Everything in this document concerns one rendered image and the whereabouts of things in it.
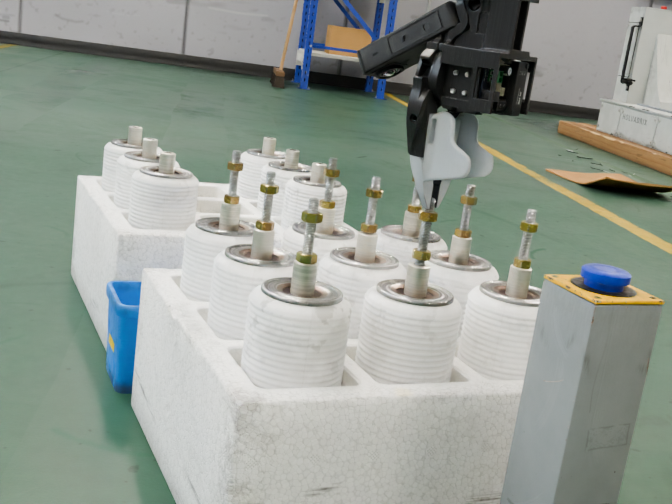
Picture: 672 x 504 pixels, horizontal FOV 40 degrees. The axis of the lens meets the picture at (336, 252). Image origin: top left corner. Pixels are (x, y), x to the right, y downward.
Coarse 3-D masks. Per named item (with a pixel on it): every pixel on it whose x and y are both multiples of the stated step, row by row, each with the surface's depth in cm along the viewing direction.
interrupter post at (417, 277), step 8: (408, 264) 89; (408, 272) 89; (416, 272) 88; (424, 272) 88; (408, 280) 89; (416, 280) 89; (424, 280) 89; (408, 288) 89; (416, 288) 89; (424, 288) 89; (416, 296) 89; (424, 296) 89
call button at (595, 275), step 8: (592, 264) 77; (600, 264) 77; (584, 272) 76; (592, 272) 75; (600, 272) 75; (608, 272) 75; (616, 272) 75; (624, 272) 76; (584, 280) 76; (592, 280) 75; (600, 280) 74; (608, 280) 74; (616, 280) 74; (624, 280) 74; (600, 288) 75; (608, 288) 75; (616, 288) 75
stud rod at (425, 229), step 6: (432, 198) 88; (432, 204) 88; (426, 210) 88; (432, 210) 88; (426, 222) 88; (426, 228) 88; (420, 234) 88; (426, 234) 88; (420, 240) 88; (426, 240) 88; (420, 246) 89; (426, 246) 88; (420, 264) 89
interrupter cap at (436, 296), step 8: (384, 280) 92; (392, 280) 92; (400, 280) 93; (376, 288) 90; (384, 288) 90; (392, 288) 90; (400, 288) 91; (432, 288) 92; (440, 288) 92; (392, 296) 87; (400, 296) 88; (408, 296) 88; (432, 296) 90; (440, 296) 89; (448, 296) 90; (416, 304) 86; (424, 304) 86; (432, 304) 87; (440, 304) 87; (448, 304) 88
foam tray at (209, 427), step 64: (192, 320) 95; (192, 384) 90; (384, 384) 85; (448, 384) 88; (512, 384) 90; (192, 448) 89; (256, 448) 79; (320, 448) 81; (384, 448) 84; (448, 448) 87
